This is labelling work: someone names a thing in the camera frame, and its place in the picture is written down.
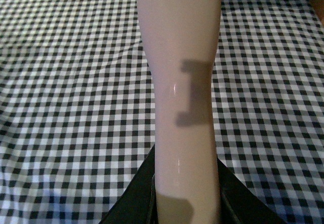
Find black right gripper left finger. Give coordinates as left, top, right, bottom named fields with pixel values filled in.
left=100, top=147, right=156, bottom=223

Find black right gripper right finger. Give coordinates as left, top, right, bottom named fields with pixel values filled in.
left=218, top=160, right=285, bottom=224

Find black white checkered bedsheet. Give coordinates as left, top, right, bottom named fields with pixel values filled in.
left=1, top=0, right=323, bottom=223

